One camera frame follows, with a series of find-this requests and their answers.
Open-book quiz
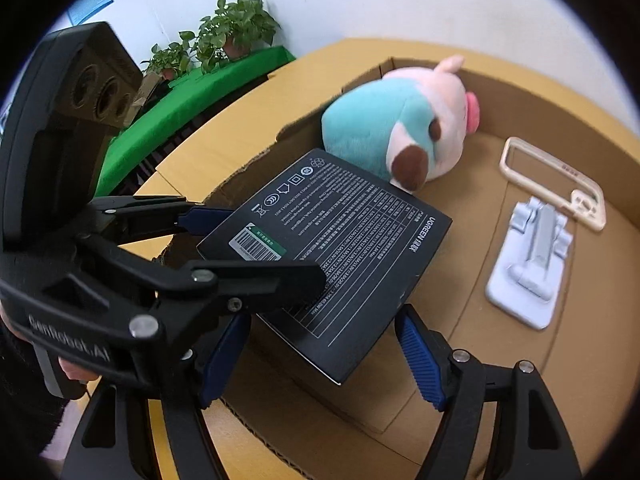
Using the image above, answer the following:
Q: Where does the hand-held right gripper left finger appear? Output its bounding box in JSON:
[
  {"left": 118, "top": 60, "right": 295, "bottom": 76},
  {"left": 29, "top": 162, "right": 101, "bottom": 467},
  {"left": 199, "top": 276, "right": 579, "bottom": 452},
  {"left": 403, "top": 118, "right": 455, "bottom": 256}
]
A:
[{"left": 67, "top": 312, "right": 253, "bottom": 480}]

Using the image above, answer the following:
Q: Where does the small cardboard box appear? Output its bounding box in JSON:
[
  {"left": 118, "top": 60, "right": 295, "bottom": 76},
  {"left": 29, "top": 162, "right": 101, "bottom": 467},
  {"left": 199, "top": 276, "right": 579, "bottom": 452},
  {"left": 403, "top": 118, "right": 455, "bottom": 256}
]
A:
[{"left": 125, "top": 72, "right": 161, "bottom": 127}]

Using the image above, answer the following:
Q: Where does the person's left forearm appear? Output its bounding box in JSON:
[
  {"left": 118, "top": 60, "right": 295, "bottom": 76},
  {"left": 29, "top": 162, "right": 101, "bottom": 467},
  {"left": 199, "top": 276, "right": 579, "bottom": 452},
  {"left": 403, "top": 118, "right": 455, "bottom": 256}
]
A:
[{"left": 0, "top": 327, "right": 67, "bottom": 463}]

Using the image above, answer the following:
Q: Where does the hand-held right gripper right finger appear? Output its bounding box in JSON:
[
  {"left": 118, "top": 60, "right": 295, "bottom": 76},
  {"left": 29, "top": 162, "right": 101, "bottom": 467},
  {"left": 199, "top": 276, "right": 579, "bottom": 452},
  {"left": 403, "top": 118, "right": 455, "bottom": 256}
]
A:
[{"left": 394, "top": 304, "right": 583, "bottom": 480}]

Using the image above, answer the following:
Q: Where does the blue wall poster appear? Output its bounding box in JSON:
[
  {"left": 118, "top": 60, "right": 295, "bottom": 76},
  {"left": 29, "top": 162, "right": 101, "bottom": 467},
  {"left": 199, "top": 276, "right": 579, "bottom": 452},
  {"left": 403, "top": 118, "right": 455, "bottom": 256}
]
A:
[{"left": 65, "top": 0, "right": 118, "bottom": 27}]

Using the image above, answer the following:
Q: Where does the small potted plant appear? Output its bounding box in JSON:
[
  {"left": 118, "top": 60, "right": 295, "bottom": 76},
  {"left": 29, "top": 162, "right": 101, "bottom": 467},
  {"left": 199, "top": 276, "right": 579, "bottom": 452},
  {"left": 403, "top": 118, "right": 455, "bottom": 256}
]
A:
[{"left": 141, "top": 30, "right": 197, "bottom": 81}]

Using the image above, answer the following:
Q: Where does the person's left hand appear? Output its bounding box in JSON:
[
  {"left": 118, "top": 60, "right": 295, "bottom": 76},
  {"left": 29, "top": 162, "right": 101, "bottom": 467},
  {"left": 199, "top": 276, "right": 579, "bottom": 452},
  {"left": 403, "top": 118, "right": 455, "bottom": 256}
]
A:
[{"left": 57, "top": 356, "right": 90, "bottom": 387}]

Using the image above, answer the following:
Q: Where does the beige phone case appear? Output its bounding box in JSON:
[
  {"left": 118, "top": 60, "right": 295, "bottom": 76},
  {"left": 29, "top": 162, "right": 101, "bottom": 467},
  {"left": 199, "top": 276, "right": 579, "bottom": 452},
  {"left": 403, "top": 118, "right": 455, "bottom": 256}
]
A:
[{"left": 499, "top": 136, "right": 607, "bottom": 232}]

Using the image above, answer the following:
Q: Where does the white folding phone stand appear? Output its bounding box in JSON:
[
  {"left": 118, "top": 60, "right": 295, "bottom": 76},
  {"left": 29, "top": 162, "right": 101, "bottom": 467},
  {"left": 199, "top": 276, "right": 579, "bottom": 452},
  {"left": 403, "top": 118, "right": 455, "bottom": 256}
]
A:
[{"left": 485, "top": 197, "right": 573, "bottom": 331}]

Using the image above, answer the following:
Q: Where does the black printed product box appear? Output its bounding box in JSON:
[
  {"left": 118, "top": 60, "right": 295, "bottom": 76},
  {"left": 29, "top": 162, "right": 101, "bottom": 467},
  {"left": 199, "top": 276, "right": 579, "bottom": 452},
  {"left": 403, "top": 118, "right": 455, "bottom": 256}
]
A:
[{"left": 196, "top": 148, "right": 453, "bottom": 386}]

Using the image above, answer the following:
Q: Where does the large potted plant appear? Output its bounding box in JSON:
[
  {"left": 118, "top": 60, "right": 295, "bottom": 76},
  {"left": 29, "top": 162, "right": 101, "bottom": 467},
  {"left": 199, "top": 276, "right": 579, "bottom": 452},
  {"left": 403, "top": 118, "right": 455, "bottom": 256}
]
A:
[{"left": 192, "top": 0, "right": 282, "bottom": 73}]

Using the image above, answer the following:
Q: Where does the large cardboard box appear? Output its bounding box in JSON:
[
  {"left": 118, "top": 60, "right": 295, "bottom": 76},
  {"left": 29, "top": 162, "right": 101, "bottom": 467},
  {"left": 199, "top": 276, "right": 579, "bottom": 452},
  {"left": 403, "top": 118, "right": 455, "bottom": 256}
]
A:
[{"left": 107, "top": 37, "right": 640, "bottom": 480}]

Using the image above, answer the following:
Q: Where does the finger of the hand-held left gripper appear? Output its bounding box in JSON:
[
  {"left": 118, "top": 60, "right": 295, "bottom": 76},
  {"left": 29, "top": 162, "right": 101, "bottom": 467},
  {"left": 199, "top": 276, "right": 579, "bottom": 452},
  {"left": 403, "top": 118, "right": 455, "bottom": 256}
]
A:
[
  {"left": 94, "top": 195, "right": 235, "bottom": 244},
  {"left": 149, "top": 258, "right": 329, "bottom": 317}
]

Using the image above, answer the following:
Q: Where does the pink and teal plush pig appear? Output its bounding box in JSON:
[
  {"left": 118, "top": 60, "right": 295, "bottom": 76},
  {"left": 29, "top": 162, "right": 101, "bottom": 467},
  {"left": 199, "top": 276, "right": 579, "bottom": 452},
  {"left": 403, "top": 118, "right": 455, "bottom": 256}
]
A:
[{"left": 321, "top": 55, "right": 482, "bottom": 193}]

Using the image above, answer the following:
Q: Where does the green cloth covered table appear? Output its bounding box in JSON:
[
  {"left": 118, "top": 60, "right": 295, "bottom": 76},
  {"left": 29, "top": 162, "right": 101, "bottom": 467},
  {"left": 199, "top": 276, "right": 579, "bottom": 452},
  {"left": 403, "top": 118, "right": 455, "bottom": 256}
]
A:
[{"left": 92, "top": 45, "right": 296, "bottom": 198}]

